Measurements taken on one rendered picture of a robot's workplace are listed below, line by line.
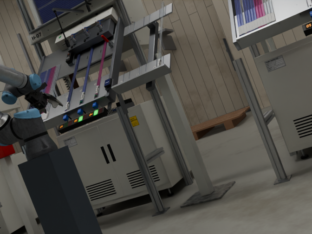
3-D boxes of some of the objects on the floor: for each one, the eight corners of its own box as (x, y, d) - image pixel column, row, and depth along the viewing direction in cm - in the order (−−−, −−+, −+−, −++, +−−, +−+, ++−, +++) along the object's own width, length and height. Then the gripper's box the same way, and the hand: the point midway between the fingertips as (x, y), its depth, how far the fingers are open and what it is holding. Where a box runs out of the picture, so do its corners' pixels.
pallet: (254, 113, 586) (251, 104, 585) (245, 123, 504) (241, 114, 504) (170, 142, 631) (167, 134, 631) (149, 156, 550) (146, 148, 550)
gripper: (14, 102, 237) (41, 123, 250) (38, 91, 230) (64, 113, 243) (18, 91, 243) (43, 111, 256) (42, 79, 235) (67, 101, 248)
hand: (54, 108), depth 251 cm, fingers open, 12 cm apart
